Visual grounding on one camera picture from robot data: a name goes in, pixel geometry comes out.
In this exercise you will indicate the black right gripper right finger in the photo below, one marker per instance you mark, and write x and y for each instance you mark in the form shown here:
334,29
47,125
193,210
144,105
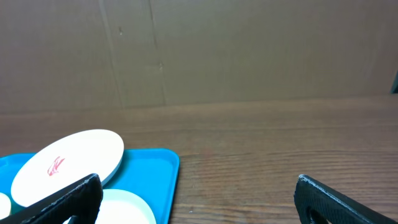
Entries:
317,203

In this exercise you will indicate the blue plastic tray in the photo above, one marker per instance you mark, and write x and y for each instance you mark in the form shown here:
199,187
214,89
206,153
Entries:
151,174

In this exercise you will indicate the brown cardboard backdrop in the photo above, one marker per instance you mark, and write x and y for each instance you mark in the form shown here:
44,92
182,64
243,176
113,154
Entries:
85,55

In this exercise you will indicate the white plate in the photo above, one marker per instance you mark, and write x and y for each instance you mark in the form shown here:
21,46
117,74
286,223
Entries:
63,162

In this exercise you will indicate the yellow-green plate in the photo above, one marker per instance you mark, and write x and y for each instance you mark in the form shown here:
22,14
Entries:
5,206

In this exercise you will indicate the light blue plate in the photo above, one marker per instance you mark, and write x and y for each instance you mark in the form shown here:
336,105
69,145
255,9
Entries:
124,207

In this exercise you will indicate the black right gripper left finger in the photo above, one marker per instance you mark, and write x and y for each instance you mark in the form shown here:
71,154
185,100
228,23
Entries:
77,203

